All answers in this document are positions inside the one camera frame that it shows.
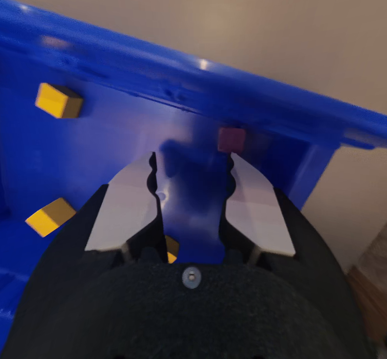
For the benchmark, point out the yellow cube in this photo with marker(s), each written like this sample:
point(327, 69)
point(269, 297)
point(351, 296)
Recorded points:
point(172, 247)
point(48, 218)
point(54, 100)

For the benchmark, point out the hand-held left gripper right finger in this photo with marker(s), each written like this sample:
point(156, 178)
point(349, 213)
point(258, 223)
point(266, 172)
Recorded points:
point(257, 211)

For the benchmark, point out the blue plastic bin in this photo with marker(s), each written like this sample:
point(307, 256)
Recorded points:
point(105, 153)

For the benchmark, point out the purple cube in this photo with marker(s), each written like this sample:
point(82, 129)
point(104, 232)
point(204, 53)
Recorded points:
point(231, 140)

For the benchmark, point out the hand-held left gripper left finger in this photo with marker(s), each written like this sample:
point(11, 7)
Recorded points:
point(124, 211)

